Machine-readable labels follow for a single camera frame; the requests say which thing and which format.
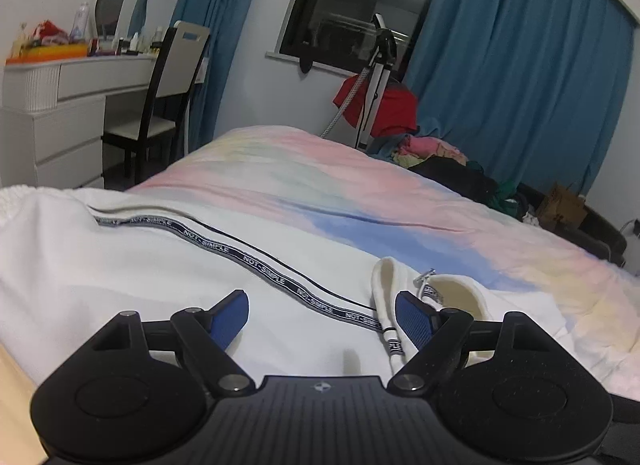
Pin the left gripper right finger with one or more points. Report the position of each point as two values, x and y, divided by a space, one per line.
439 337

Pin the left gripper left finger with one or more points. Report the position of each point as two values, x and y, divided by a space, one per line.
203 338

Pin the pile of clothes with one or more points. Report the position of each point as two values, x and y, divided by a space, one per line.
435 159

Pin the pastel tie-dye bed cover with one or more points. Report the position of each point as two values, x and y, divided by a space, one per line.
290 176

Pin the brown paper bag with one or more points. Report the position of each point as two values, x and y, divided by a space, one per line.
561 206

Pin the black sofa bench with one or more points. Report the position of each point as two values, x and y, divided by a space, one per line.
595 235

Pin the black and white chair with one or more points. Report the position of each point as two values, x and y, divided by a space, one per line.
166 99

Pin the red garment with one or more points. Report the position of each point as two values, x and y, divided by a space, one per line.
396 113

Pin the tripod stand with phone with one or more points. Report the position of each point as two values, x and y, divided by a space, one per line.
376 73

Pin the white dressing table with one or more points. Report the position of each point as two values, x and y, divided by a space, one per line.
53 114

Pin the blue curtain right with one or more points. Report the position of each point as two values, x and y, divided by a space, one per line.
529 89

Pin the blue curtain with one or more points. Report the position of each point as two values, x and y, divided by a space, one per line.
529 89
225 20

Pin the white spray bottle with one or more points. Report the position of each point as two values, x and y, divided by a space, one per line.
81 18

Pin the dark window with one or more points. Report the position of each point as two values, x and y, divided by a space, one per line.
341 33

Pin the orange tray with cosmetics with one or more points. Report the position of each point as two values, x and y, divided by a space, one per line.
45 43

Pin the wavy vanity mirror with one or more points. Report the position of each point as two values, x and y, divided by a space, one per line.
116 19

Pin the blue curtain left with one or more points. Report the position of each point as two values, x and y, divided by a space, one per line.
225 20

